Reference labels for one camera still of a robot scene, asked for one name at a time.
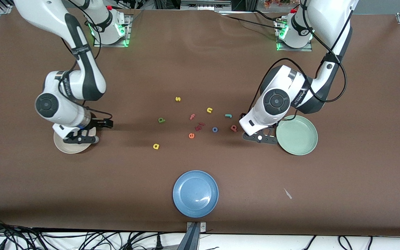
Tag beige round plate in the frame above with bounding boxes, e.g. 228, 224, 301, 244
53, 126, 97, 154

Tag green round plate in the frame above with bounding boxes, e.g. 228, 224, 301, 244
276, 115, 318, 156

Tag brown table cover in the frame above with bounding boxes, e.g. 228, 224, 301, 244
0, 6, 400, 237

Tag blue round plate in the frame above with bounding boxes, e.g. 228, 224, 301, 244
173, 170, 219, 218

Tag orange artificial flowers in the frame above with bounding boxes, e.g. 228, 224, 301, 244
264, 0, 292, 9

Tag grey power strip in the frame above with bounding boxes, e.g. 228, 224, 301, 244
180, 0, 232, 11

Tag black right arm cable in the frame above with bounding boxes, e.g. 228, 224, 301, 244
58, 0, 114, 121

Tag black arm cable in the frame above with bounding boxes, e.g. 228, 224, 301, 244
58, 0, 114, 121
249, 0, 348, 115

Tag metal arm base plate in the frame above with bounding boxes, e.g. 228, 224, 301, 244
93, 15, 132, 48
276, 19, 313, 52

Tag thin black base cable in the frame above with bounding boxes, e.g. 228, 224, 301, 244
219, 10, 285, 30

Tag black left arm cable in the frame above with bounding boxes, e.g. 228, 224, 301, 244
249, 0, 348, 115

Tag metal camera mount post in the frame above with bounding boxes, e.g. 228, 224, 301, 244
177, 222, 207, 250

